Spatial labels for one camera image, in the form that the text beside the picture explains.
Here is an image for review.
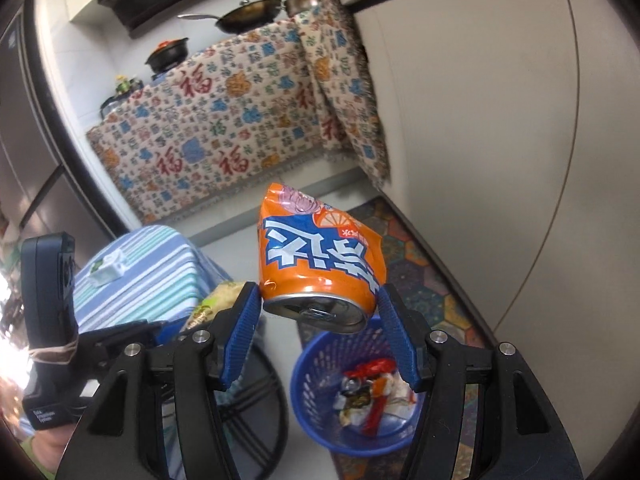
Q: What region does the green snack packet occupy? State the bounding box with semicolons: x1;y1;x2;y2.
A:
181;281;246;333

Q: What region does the white plastic bag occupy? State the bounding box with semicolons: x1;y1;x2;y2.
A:
385;375;418;407

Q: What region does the orange soda can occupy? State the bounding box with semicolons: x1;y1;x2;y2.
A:
257;182;388;333

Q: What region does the printed blanket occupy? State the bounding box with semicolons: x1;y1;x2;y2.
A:
85;0;393;226

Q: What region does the black wok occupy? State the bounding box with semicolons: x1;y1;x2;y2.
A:
177;0;283;33

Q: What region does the steel pot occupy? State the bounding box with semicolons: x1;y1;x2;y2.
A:
284;0;326;17

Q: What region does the red snack wrapper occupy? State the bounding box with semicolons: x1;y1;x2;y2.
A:
362;385;396;436

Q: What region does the gold foil wrapper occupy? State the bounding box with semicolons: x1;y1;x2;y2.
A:
345;385;376;409

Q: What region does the black clay pot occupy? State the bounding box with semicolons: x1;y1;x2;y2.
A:
145;36;191;73

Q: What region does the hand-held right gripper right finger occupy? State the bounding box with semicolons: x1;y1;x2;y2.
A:
376;284;583;480

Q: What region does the small green yellow item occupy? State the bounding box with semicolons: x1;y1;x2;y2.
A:
115;75;143;97

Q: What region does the black round table base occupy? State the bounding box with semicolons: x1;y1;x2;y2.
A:
215;330;291;480

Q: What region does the blue plastic basket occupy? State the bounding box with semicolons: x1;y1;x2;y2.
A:
290;315;428;453

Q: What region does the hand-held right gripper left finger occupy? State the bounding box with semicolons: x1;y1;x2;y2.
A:
55;281;265;480

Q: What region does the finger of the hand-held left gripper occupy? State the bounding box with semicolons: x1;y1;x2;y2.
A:
77;319;186;378

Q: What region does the white green milk carton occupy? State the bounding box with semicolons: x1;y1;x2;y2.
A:
89;251;126;286

